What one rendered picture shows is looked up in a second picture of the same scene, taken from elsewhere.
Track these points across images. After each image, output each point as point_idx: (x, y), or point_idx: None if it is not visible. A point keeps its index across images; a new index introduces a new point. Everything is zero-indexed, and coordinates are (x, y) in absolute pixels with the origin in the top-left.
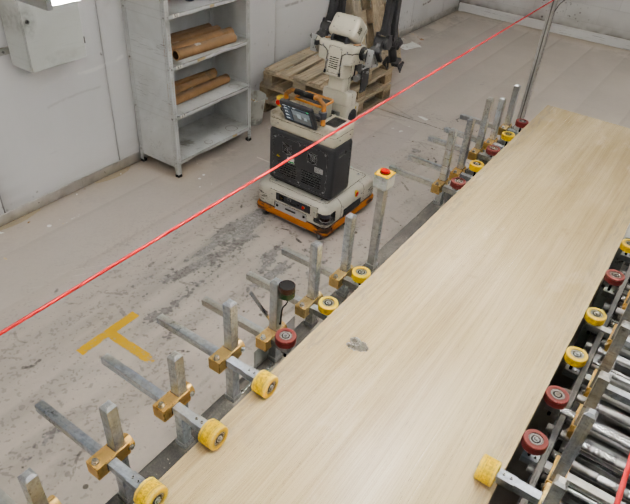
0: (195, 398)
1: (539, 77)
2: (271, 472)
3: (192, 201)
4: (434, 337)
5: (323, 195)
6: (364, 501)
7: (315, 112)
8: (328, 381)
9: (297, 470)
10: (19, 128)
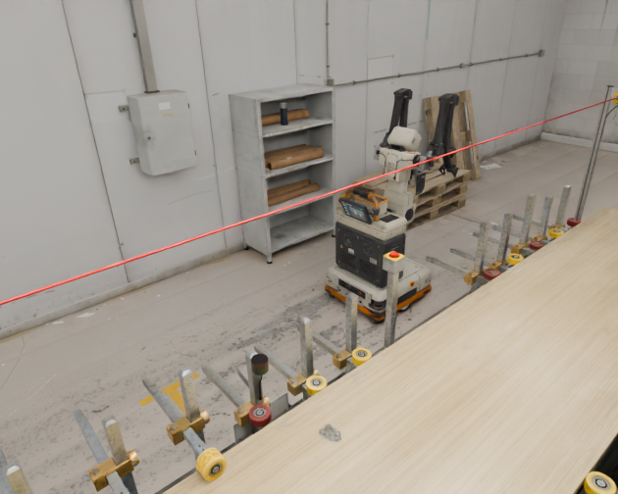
0: None
1: (615, 191)
2: None
3: (274, 283)
4: (420, 435)
5: (378, 282)
6: None
7: (371, 209)
8: (283, 471)
9: None
10: (144, 219)
